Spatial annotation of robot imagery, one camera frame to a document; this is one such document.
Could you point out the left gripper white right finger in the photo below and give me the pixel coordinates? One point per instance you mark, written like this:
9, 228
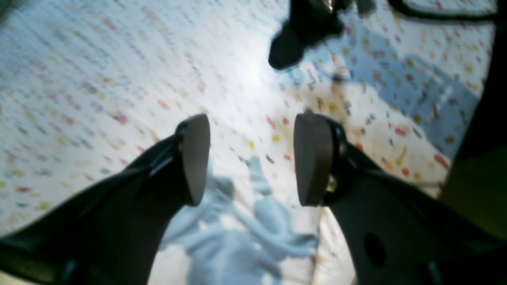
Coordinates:
396, 234

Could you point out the terrazzo patterned tablecloth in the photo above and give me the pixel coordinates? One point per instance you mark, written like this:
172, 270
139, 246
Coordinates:
88, 85

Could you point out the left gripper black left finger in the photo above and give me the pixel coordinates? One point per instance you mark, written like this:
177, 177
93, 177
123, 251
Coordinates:
109, 234

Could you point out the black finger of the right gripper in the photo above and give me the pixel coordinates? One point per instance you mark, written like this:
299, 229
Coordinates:
309, 23

